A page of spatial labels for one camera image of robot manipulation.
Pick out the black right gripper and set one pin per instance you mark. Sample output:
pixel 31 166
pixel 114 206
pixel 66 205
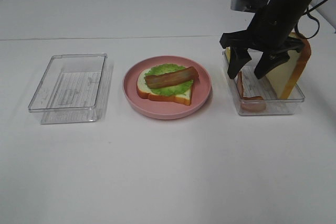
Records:
pixel 268 32

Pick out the yellow cheese slice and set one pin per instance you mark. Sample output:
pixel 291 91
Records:
pixel 227 53

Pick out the bacon strip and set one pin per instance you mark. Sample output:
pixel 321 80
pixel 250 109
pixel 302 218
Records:
pixel 249 104
pixel 172 78

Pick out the bread slice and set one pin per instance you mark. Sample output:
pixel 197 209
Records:
pixel 173 98
pixel 284 77

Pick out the green lettuce leaf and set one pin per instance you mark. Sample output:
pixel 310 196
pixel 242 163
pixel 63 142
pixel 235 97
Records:
pixel 181 90

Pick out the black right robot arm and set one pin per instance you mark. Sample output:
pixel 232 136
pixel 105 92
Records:
pixel 268 32

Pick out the right clear plastic container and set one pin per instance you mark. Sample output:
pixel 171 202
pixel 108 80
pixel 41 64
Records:
pixel 261 87

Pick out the clear plastic container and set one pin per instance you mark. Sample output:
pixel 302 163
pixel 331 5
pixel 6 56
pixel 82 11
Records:
pixel 73 89
pixel 261 87

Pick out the pink round plate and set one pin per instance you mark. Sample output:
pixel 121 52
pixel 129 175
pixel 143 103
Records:
pixel 166 110

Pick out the left clear plastic container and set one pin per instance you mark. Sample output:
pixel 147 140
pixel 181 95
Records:
pixel 73 89

